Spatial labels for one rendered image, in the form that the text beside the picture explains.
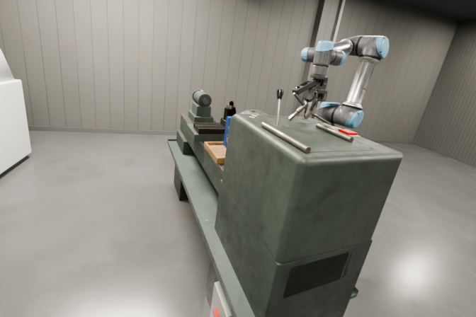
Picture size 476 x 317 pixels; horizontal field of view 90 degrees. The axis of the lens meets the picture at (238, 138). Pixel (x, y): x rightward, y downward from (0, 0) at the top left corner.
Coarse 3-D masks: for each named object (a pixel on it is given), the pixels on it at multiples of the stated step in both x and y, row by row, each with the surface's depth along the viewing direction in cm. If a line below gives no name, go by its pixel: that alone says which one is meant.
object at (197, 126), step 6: (198, 126) 187; (204, 126) 189; (210, 126) 191; (216, 126) 194; (222, 126) 196; (198, 132) 182; (204, 132) 184; (210, 132) 186; (216, 132) 188; (222, 132) 190
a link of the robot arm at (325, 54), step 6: (318, 42) 108; (324, 42) 105; (330, 42) 105; (318, 48) 108; (324, 48) 106; (330, 48) 106; (318, 54) 108; (324, 54) 106; (330, 54) 107; (318, 60) 108; (324, 60) 107; (330, 60) 109; (324, 66) 108
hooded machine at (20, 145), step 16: (0, 64) 240; (0, 80) 241; (16, 80) 262; (0, 96) 237; (16, 96) 262; (0, 112) 238; (16, 112) 263; (0, 128) 239; (16, 128) 265; (0, 144) 240; (16, 144) 266; (0, 160) 242; (16, 160) 267; (0, 176) 248
